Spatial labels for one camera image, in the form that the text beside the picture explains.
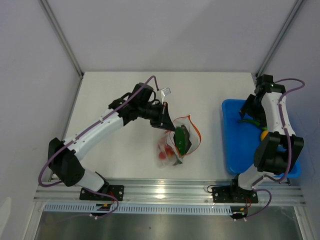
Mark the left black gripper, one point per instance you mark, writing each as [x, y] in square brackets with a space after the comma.
[163, 120]

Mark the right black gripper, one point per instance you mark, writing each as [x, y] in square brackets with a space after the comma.
[247, 108]

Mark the clear orange zip top bag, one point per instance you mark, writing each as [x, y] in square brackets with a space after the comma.
[173, 146]

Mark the yellow bell pepper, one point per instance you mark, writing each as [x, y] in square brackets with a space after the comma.
[263, 135]

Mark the red cherry tomato bunch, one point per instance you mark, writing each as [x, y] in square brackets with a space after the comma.
[165, 151]

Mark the green chili pepper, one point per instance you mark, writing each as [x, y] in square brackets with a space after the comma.
[251, 121]

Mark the grey toy fish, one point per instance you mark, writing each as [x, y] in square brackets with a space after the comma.
[188, 146]

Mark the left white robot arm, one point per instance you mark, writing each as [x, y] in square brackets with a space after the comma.
[64, 156]

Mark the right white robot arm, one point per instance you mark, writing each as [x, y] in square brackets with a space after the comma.
[279, 150]

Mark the blue plastic bin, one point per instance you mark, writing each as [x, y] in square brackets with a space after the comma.
[240, 139]

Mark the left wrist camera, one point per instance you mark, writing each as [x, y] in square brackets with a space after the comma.
[164, 92]

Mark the aluminium mounting rail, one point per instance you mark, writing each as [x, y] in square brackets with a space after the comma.
[175, 192]

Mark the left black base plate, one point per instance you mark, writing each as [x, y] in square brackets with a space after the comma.
[117, 191]

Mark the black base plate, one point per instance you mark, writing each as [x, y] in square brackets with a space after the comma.
[225, 195]
[117, 191]

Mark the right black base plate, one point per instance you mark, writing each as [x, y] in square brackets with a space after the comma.
[225, 195]

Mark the white slotted cable duct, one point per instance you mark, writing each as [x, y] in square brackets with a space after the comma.
[130, 208]

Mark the right aluminium frame post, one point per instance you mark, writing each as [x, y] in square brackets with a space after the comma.
[283, 31]

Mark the aluminium frame post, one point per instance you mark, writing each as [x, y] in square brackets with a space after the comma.
[49, 13]
[283, 31]

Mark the left aluminium frame post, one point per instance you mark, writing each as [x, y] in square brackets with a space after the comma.
[49, 13]

